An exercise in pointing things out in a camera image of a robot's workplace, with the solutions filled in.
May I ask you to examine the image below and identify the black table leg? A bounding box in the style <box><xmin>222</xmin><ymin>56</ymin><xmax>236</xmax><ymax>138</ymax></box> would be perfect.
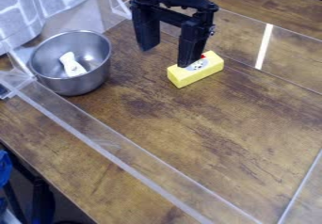
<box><xmin>9</xmin><ymin>153</ymin><xmax>55</xmax><ymax>224</ymax></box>

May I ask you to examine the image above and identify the yellow butter block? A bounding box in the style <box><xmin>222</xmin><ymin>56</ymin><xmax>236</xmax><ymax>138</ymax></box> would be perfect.
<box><xmin>167</xmin><ymin>51</ymin><xmax>224</xmax><ymax>88</ymax></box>

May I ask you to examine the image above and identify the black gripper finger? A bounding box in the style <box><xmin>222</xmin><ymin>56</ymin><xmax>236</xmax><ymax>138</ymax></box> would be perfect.
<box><xmin>131</xmin><ymin>5</ymin><xmax>162</xmax><ymax>51</ymax></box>
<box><xmin>178</xmin><ymin>12</ymin><xmax>214</xmax><ymax>68</ymax></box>

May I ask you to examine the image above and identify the clear acrylic barrier panel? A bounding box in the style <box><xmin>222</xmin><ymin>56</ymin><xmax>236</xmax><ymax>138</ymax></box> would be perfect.
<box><xmin>0</xmin><ymin>74</ymin><xmax>322</xmax><ymax>224</ymax></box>

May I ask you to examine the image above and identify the white small bottle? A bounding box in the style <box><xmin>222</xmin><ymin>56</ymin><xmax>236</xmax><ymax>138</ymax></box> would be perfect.
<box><xmin>59</xmin><ymin>52</ymin><xmax>87</xmax><ymax>77</ymax></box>

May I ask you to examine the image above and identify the clear acrylic corner bracket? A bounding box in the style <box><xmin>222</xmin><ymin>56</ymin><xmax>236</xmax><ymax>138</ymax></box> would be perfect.
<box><xmin>109</xmin><ymin>0</ymin><xmax>132</xmax><ymax>20</ymax></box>

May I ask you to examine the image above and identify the grey white patterned cloth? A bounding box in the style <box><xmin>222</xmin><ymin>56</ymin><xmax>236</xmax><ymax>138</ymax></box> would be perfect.
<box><xmin>0</xmin><ymin>0</ymin><xmax>85</xmax><ymax>56</ymax></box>

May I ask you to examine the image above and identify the blue object at edge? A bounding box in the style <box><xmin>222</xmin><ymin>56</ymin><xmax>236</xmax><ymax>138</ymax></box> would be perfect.
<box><xmin>0</xmin><ymin>151</ymin><xmax>12</xmax><ymax>218</ymax></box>

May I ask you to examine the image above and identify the silver metal bowl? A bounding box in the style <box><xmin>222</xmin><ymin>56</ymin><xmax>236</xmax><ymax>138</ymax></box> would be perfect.
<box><xmin>28</xmin><ymin>30</ymin><xmax>112</xmax><ymax>96</ymax></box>

